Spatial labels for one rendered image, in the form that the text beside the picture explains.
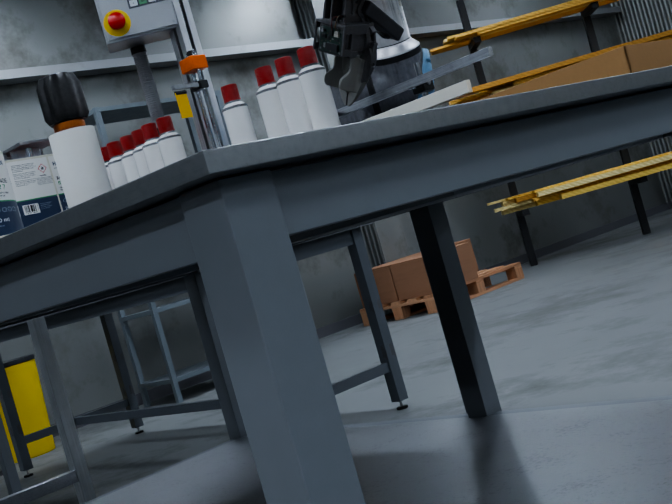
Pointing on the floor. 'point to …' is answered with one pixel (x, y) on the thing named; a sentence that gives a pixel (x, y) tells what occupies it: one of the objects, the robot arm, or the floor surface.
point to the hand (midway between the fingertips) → (351, 98)
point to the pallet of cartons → (393, 277)
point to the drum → (28, 404)
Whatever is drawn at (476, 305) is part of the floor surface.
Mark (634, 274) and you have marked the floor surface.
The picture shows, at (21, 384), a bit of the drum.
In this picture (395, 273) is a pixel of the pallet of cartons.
